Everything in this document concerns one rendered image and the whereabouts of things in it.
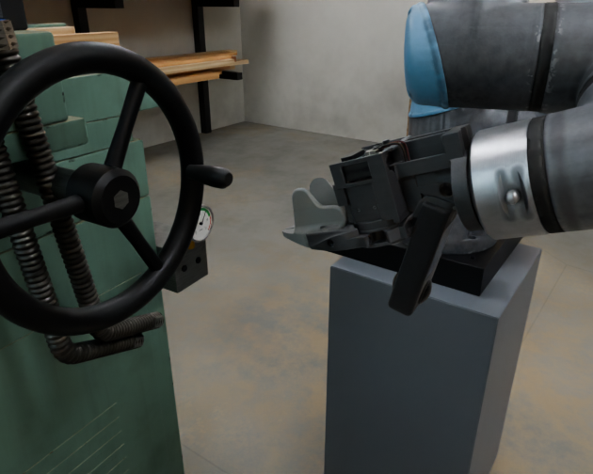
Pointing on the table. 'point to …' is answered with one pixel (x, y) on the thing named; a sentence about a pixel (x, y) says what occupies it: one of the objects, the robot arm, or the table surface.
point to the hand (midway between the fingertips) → (296, 236)
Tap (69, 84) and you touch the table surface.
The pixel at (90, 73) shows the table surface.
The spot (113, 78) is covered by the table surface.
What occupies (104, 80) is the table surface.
